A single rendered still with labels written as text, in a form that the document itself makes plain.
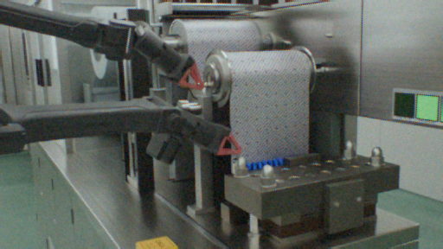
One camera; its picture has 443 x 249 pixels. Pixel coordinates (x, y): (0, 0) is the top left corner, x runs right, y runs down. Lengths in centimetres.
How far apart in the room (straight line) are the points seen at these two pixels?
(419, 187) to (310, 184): 326
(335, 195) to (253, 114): 28
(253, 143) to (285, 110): 12
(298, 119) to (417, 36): 35
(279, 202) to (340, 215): 16
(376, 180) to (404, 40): 33
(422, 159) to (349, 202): 311
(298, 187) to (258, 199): 10
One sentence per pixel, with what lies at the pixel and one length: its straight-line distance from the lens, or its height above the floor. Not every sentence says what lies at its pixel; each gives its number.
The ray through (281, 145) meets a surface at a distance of 121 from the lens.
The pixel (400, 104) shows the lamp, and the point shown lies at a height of 119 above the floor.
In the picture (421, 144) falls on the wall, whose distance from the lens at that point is 416.
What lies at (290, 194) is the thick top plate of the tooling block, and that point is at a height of 101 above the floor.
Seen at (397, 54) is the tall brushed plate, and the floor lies 130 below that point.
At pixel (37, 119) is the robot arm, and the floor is 122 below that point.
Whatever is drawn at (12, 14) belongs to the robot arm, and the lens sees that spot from 110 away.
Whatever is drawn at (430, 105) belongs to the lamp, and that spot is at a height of 119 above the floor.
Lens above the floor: 133
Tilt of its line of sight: 10 degrees down
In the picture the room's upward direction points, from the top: 2 degrees counter-clockwise
